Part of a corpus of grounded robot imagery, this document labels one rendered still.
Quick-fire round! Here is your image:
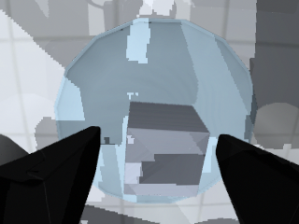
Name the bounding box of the grey cube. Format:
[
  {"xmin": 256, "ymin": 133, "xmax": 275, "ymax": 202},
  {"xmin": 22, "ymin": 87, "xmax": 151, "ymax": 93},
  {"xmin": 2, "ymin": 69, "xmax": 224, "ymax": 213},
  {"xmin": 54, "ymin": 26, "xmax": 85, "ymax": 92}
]
[{"xmin": 123, "ymin": 101, "xmax": 210, "ymax": 197}]

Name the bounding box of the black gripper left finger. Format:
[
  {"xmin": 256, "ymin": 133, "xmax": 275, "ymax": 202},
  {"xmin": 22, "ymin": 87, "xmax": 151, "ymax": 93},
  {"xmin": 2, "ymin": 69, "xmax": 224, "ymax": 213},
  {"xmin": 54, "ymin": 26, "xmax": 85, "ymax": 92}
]
[{"xmin": 0, "ymin": 126, "xmax": 101, "ymax": 224}]

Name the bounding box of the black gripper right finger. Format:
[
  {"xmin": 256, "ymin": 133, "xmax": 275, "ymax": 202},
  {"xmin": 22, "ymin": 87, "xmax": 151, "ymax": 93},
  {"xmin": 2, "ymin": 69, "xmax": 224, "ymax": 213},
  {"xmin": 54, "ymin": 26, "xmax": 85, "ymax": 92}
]
[{"xmin": 216, "ymin": 134, "xmax": 299, "ymax": 224}]

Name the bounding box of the dark grey cylinder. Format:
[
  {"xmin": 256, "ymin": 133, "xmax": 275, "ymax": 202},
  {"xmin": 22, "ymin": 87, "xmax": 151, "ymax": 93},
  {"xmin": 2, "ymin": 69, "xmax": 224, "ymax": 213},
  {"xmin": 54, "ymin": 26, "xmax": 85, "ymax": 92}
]
[{"xmin": 0, "ymin": 134, "xmax": 29, "ymax": 165}]

